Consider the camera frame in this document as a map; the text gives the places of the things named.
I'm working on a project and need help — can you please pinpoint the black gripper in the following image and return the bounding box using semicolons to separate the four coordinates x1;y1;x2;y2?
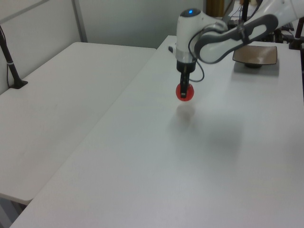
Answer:
176;60;197;99

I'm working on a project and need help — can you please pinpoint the red ball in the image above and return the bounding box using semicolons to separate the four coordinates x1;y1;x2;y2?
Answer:
175;83;195;102

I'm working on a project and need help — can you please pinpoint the brown square ceramic plate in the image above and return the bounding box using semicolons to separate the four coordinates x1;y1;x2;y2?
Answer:
232;45;278;70

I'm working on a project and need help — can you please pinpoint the thin dark upright pole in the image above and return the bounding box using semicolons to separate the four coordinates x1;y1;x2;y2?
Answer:
242;0;250;24

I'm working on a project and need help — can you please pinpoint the dark clamp stand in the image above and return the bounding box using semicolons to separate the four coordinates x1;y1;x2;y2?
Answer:
288;18;304;51

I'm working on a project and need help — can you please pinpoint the black pole with base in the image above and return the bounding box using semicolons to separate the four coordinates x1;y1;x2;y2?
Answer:
0;24;29;90

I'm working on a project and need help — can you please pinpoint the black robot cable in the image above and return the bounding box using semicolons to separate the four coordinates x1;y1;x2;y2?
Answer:
188;23;229;83

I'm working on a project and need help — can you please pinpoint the grey aluminium partition post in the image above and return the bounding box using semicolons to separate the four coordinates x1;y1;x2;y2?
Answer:
72;0;88;44

